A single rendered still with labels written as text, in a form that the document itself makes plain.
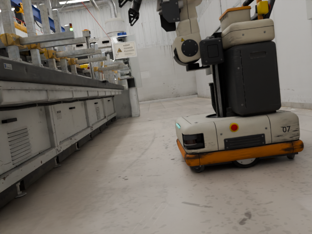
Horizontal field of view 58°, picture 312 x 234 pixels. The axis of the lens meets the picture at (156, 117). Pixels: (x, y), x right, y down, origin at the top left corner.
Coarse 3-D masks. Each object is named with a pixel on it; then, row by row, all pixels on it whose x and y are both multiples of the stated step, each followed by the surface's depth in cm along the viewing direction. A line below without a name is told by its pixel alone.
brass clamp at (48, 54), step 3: (45, 51) 172; (48, 51) 172; (51, 51) 173; (54, 51) 177; (45, 54) 172; (48, 54) 172; (51, 54) 173; (54, 54) 177; (48, 57) 173; (51, 57) 173; (54, 57) 176
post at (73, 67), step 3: (66, 27) 222; (69, 27) 224; (66, 30) 223; (69, 30) 223; (69, 45) 224; (72, 45) 227; (69, 48) 224; (72, 48) 226; (72, 66) 225; (75, 66) 227; (72, 69) 225; (75, 69) 226; (72, 72) 226; (75, 72) 226
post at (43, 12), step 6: (42, 6) 173; (42, 12) 173; (42, 18) 173; (48, 18) 177; (42, 24) 174; (48, 24) 175; (48, 30) 174; (48, 48) 175; (48, 60) 176; (54, 60) 177; (54, 66) 176
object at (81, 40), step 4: (60, 40) 154; (64, 40) 154; (68, 40) 154; (72, 40) 154; (76, 40) 154; (80, 40) 155; (84, 40) 155; (40, 44) 154; (44, 44) 154; (48, 44) 154; (52, 44) 154; (56, 44) 154; (60, 44) 155; (64, 44) 155; (68, 44) 155; (72, 44) 156
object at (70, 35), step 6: (30, 36) 130; (36, 36) 130; (42, 36) 130; (48, 36) 130; (54, 36) 130; (60, 36) 130; (66, 36) 130; (72, 36) 130; (0, 42) 130; (24, 42) 130; (30, 42) 130; (36, 42) 130; (42, 42) 132
